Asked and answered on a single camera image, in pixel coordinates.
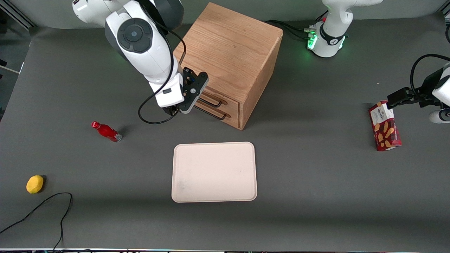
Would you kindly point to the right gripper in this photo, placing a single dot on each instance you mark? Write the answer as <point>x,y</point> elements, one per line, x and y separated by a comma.
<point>171,109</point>

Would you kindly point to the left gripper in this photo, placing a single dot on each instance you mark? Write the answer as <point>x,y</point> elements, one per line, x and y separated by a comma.
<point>424,94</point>

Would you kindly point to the wooden drawer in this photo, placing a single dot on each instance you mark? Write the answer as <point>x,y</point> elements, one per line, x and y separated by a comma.
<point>233,121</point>
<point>232,107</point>

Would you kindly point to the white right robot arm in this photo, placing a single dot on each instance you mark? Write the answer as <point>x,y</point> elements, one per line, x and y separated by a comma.
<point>140,52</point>

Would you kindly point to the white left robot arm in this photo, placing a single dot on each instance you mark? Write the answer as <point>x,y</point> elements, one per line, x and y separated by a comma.
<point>330,45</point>

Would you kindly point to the red cookie box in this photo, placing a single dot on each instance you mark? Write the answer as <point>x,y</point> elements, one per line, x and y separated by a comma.
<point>385,126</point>

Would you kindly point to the red bottle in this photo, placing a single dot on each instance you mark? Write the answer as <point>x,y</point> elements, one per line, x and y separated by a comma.
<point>105,131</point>

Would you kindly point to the cream plastic tray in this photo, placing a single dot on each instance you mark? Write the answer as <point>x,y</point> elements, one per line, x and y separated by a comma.
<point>214,172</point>

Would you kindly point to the oak wooden cabinet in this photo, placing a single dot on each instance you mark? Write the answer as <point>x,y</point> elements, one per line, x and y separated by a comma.
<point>235,45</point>

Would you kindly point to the yellow lemon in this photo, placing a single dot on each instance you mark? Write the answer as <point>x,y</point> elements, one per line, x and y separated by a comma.
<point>34,184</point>

